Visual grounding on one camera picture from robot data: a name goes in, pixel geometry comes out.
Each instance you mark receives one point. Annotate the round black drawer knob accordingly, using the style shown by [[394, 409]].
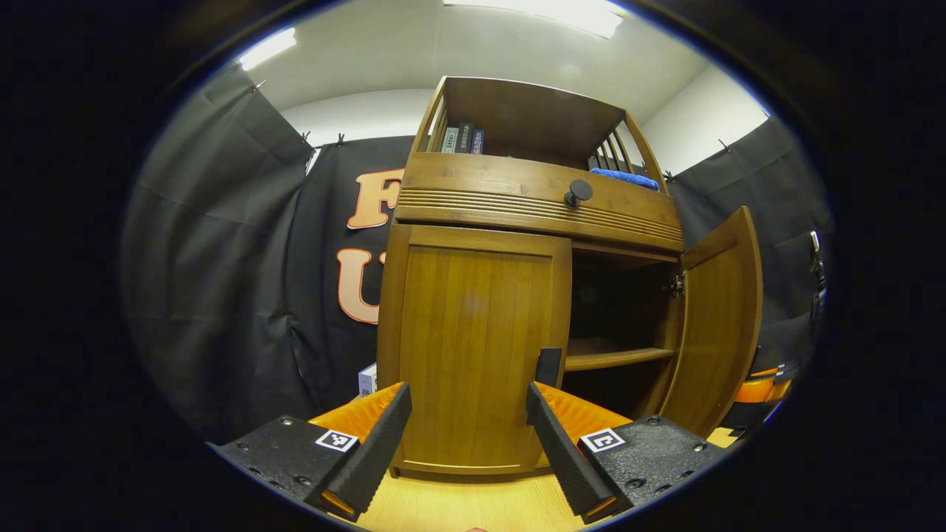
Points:
[[580, 191]]

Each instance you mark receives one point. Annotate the wooden cabinet door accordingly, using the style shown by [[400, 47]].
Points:
[[465, 318], [720, 318]]

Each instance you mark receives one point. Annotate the metal door hinge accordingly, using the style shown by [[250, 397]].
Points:
[[676, 285]]

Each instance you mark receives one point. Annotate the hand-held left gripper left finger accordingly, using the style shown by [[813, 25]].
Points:
[[377, 451]]

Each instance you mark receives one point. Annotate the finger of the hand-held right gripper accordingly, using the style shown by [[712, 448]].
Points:
[[761, 388]]

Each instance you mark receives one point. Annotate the small white box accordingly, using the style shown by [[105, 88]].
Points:
[[367, 380]]

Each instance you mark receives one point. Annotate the long ceiling light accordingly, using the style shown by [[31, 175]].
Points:
[[266, 49]]

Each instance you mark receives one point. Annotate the dark metal clamp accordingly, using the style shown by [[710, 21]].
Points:
[[816, 266]]

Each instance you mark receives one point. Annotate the wooden inner shelf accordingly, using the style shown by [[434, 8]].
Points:
[[617, 359]]

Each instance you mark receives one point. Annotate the dark blue book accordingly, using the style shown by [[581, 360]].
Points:
[[477, 141]]

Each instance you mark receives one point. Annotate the black backdrop cloth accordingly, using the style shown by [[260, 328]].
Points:
[[222, 258]]

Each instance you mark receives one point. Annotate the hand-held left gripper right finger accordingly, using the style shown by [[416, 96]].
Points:
[[562, 451]]

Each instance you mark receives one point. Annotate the blue folded towel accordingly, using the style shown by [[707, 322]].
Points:
[[624, 178]]

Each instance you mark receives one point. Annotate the wooden ribbed drawer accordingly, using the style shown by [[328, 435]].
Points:
[[473, 185]]

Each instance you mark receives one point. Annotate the wooden double-door shoe cabinet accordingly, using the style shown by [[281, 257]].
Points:
[[517, 111]]

